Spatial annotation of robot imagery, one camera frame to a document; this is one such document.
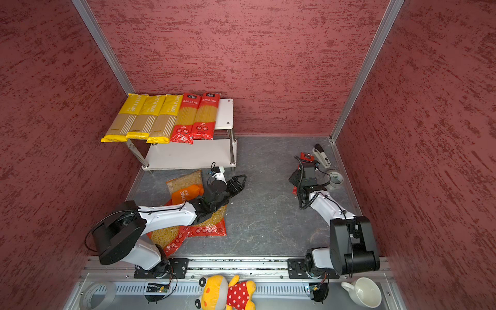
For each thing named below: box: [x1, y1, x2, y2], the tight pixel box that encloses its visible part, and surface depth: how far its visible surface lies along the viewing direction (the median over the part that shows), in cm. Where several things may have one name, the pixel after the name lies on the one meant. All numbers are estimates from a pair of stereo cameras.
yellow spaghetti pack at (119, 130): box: [100, 93, 150, 143], surface depth 77 cm
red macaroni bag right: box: [175, 204, 228, 247], surface depth 82 cm
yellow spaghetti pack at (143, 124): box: [125, 94, 167, 140], surface depth 79 cm
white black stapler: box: [312, 143, 332, 169], surface depth 112 cm
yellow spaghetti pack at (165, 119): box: [145, 93, 184, 145], surface depth 77 cm
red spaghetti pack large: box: [169, 93, 203, 145], surface depth 78 cm
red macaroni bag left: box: [145, 220, 206, 258], surface depth 80 cm
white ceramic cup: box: [341, 277, 382, 309], surface depth 65 cm
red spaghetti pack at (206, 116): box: [192, 92, 221, 141], surface depth 79 cm
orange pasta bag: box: [165, 169, 205, 205], surface depth 93 cm
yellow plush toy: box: [195, 275, 257, 310], surface depth 65 cm
